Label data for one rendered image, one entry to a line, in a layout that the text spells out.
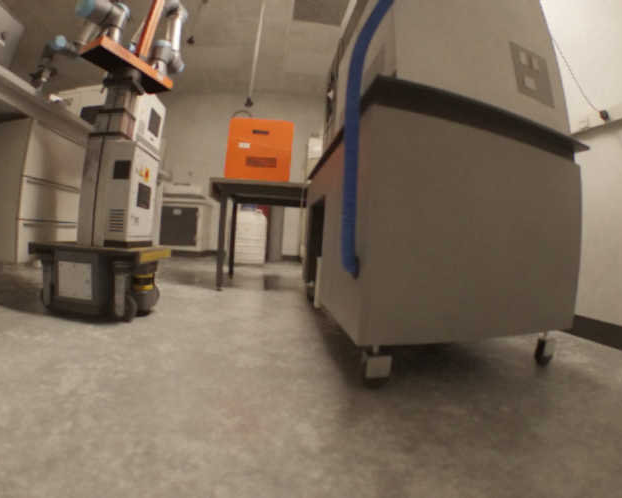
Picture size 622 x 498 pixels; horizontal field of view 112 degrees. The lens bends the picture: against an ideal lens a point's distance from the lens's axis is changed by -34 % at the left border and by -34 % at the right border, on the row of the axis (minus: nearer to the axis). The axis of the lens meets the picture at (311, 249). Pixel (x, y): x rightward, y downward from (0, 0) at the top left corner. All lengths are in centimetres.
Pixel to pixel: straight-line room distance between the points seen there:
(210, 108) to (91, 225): 444
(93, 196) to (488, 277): 143
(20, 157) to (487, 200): 170
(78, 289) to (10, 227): 46
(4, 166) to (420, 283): 165
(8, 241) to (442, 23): 178
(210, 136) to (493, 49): 484
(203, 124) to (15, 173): 433
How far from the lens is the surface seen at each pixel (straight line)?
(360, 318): 71
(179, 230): 459
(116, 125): 147
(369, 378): 80
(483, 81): 100
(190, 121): 562
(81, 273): 129
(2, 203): 160
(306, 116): 551
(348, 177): 68
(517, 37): 125
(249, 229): 356
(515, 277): 93
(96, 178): 143
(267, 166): 206
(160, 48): 181
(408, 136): 76
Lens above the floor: 36
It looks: 2 degrees down
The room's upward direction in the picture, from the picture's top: 4 degrees clockwise
